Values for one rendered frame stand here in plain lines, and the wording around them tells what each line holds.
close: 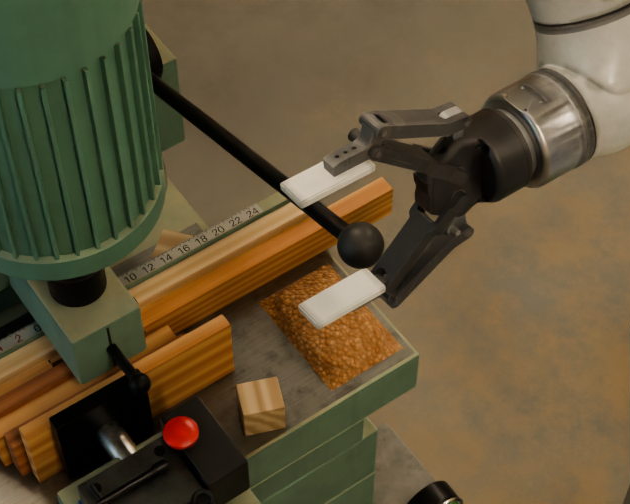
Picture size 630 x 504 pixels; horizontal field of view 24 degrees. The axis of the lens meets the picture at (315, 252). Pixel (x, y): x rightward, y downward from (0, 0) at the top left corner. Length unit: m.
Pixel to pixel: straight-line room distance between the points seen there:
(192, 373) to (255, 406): 0.07
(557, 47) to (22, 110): 0.48
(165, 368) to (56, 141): 0.35
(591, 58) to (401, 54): 1.71
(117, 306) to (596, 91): 0.45
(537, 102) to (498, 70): 1.70
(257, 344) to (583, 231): 1.34
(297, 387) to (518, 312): 1.20
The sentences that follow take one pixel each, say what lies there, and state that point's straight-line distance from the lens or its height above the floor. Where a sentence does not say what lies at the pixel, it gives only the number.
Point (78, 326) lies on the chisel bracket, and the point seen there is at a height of 1.03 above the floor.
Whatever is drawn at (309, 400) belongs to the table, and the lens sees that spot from 1.38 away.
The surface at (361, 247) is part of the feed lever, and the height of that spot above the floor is 1.24.
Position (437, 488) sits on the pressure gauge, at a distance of 1.58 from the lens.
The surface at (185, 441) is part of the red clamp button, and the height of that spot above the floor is 1.02.
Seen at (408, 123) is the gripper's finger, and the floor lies 1.24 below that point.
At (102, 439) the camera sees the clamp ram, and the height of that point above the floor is 0.96.
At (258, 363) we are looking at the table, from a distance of 1.40.
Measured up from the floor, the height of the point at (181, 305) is 0.94.
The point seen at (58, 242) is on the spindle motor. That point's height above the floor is 1.21.
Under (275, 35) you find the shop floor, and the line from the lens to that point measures 2.97.
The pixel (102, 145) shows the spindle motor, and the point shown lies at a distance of 1.06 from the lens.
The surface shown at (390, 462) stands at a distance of 1.67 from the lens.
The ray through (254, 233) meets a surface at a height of 0.95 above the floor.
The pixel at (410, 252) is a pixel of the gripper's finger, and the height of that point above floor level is 1.11.
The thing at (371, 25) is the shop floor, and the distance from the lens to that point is 2.99.
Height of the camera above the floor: 2.08
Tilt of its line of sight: 53 degrees down
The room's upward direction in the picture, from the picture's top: straight up
